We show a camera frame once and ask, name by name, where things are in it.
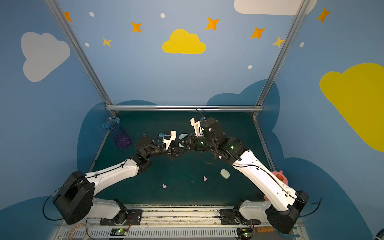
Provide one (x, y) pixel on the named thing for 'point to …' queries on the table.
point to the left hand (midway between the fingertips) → (190, 146)
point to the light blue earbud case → (181, 136)
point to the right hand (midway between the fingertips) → (183, 140)
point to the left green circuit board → (118, 232)
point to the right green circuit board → (244, 233)
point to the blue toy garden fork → (263, 229)
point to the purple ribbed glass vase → (121, 138)
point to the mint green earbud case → (224, 174)
